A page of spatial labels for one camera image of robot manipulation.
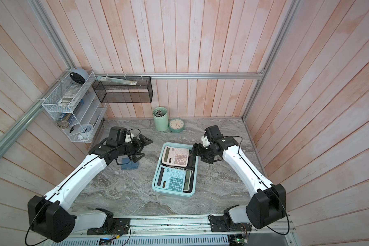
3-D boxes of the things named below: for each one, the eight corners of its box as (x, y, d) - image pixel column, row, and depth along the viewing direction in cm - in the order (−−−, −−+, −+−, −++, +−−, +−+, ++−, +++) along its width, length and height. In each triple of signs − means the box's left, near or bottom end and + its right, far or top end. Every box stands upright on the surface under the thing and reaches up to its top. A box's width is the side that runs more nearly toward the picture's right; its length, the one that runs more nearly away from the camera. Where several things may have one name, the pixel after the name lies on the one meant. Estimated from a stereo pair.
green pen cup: (155, 132, 114) (152, 115, 100) (157, 121, 121) (154, 104, 107) (167, 132, 114) (165, 115, 100) (168, 121, 121) (166, 104, 107)
